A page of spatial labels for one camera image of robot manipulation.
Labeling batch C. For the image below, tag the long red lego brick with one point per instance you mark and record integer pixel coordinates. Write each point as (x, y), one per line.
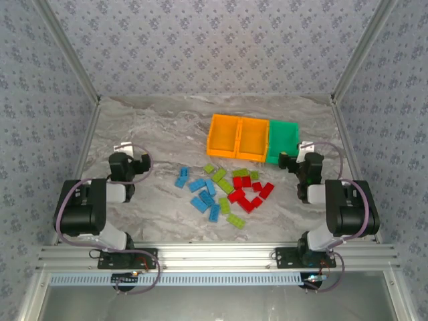
(267, 190)
(236, 196)

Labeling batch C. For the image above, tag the small red lego brick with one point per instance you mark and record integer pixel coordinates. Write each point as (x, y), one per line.
(257, 202)
(237, 183)
(246, 181)
(257, 186)

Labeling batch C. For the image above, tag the blue lego brick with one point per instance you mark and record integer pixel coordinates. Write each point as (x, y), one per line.
(214, 212)
(199, 204)
(196, 185)
(206, 197)
(210, 187)
(182, 176)

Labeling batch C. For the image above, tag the long green lego brick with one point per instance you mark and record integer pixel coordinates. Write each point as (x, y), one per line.
(224, 205)
(240, 173)
(226, 186)
(219, 175)
(236, 221)

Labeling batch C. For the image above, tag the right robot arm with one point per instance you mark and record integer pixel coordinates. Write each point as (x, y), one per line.
(351, 214)

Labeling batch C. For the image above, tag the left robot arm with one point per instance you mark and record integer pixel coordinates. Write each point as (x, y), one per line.
(83, 209)

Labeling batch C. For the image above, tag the green plastic bin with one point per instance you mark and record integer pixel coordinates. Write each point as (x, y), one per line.
(283, 142)

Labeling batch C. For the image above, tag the small green lego brick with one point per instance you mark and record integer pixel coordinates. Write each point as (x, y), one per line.
(254, 175)
(209, 168)

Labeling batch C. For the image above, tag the orange plastic bin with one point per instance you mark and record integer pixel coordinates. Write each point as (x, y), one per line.
(252, 138)
(223, 135)

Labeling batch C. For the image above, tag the small black circuit board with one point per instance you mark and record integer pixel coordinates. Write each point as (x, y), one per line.
(125, 278)
(312, 280)

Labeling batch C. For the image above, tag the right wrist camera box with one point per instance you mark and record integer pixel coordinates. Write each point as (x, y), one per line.
(307, 146)

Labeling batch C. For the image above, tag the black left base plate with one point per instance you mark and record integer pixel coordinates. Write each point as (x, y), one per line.
(147, 259)

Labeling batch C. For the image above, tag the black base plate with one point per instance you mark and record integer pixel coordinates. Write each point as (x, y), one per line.
(286, 258)
(147, 259)

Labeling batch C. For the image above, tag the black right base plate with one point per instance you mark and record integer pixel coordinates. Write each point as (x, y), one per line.
(286, 258)

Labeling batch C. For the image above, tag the aluminium mounting rail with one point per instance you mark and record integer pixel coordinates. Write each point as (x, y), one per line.
(217, 255)

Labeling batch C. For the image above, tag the aluminium frame post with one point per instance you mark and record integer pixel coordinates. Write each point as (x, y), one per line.
(364, 50)
(67, 50)

